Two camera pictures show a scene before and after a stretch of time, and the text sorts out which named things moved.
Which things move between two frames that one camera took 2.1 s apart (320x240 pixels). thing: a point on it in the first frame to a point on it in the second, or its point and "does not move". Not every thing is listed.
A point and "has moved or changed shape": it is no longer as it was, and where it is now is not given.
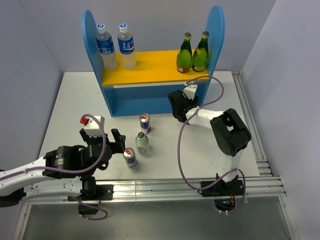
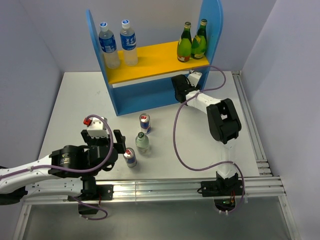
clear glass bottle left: (142, 142) does not move
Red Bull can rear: (144, 119) does not move
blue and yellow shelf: (144, 91) has moved or changed shape
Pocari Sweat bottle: (126, 47) has moved or changed shape
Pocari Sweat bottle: (106, 47) has moved or changed shape
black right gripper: (194, 102) to (187, 82)
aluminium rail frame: (267, 188) does not move
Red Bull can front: (129, 156) does not move
